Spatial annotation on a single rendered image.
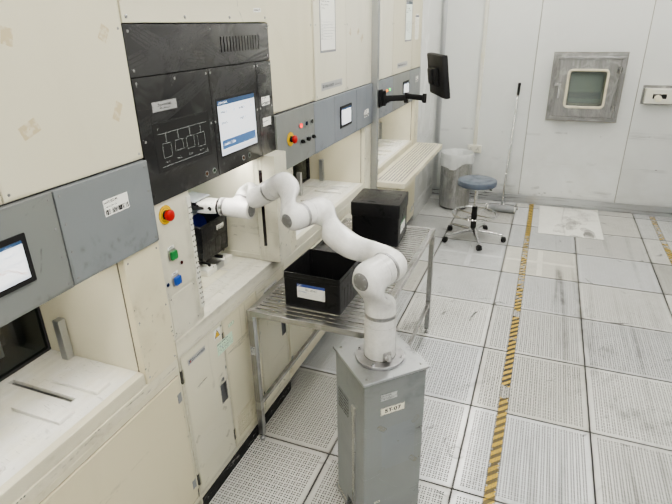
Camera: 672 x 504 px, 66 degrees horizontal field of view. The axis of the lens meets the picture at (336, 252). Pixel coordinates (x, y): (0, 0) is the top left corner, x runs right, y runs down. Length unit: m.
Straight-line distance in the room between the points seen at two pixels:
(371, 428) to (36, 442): 1.10
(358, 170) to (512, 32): 2.90
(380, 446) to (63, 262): 1.31
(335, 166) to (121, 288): 2.40
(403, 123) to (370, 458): 3.70
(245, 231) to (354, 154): 1.45
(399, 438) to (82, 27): 1.74
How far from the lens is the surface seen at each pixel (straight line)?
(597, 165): 6.35
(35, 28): 1.54
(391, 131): 5.28
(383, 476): 2.28
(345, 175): 3.88
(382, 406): 2.03
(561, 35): 6.16
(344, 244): 1.90
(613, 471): 2.94
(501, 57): 6.19
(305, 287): 2.32
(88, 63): 1.64
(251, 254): 2.64
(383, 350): 1.98
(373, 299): 1.83
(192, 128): 1.97
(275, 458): 2.75
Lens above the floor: 1.94
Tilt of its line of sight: 24 degrees down
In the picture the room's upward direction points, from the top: 1 degrees counter-clockwise
